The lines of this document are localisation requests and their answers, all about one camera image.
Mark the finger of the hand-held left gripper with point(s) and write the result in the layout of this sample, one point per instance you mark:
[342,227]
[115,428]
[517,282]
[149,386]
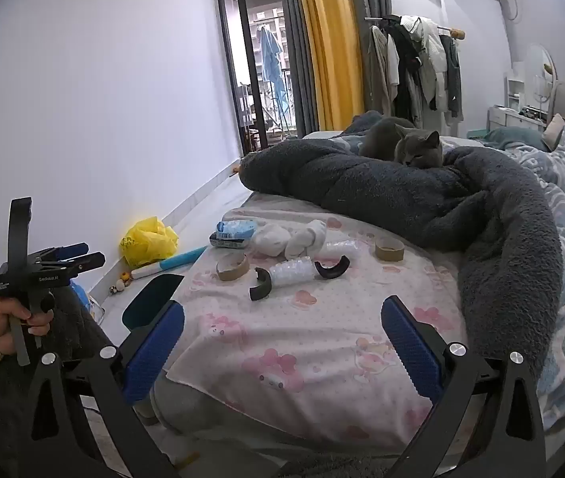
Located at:
[88,261]
[74,250]

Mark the black curved plastic piece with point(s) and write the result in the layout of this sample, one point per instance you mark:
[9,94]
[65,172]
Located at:
[331,271]
[257,289]

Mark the white desktop organiser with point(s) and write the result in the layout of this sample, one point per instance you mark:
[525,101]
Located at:
[515,84]

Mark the pink printed bed sheet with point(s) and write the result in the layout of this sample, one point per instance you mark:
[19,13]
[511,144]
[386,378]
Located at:
[322,338]

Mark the dark grey fleece clothing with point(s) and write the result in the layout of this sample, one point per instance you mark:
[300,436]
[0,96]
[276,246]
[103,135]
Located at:
[80,328]

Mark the cardboard tape roll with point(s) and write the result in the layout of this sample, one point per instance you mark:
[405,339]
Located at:
[232,269]
[389,251]

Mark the blue forked plush toy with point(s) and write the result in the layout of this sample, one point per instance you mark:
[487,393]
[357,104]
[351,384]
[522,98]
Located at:
[182,258]

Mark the blue pet food bag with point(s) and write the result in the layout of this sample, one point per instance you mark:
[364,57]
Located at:
[78,293]

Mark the yellow curtain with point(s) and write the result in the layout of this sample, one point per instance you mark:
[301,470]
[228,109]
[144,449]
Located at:
[329,45]

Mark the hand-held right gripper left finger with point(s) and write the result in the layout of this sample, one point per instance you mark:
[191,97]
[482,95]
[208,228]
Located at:
[155,353]

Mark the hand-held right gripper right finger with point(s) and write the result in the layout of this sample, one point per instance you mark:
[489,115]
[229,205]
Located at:
[411,353]

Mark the round mirror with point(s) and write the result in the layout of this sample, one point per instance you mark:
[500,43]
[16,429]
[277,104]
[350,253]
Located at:
[538,72]

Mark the black framed balcony door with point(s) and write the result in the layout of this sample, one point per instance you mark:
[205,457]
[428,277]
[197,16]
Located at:
[227,59]

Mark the beige pillow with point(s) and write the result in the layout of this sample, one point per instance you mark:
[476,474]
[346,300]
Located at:
[555,132]

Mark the blue hanging garment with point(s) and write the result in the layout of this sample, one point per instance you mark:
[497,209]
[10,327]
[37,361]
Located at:
[271,64]

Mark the white crumpled cloth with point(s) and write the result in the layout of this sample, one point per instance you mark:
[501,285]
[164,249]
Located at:
[307,239]
[270,240]

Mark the dark grey fleece blanket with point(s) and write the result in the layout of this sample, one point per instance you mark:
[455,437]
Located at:
[401,194]

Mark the balcony shelf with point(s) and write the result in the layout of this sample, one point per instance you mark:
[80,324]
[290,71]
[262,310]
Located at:
[252,114]

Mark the white hanging garment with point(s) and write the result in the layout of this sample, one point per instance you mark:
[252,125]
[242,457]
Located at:
[431,59]

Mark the dark grey hanging vest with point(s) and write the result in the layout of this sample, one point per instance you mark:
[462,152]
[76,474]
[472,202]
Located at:
[452,79]

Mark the black hanging garment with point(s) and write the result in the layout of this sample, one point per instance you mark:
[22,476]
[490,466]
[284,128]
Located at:
[405,74]

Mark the blue tissue packet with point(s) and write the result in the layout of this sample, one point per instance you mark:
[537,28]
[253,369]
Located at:
[232,233]

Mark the grey cat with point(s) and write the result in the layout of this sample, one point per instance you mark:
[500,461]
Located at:
[411,147]

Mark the yellow plastic bag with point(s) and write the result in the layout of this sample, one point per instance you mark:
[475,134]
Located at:
[148,244]

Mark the grey hanging coat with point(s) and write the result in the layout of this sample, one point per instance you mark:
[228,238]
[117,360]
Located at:
[377,69]

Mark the teal pillow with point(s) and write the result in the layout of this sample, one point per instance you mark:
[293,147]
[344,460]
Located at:
[513,138]

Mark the white dresser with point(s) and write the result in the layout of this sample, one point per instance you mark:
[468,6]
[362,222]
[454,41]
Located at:
[509,119]

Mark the black trash bin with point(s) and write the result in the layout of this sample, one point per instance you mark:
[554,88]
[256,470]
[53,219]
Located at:
[155,294]

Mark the clothes rack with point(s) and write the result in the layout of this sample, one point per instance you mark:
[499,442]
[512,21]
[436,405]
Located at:
[456,34]

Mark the crushed clear plastic bottle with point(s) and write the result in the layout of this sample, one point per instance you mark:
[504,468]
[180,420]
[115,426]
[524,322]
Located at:
[343,250]
[290,273]

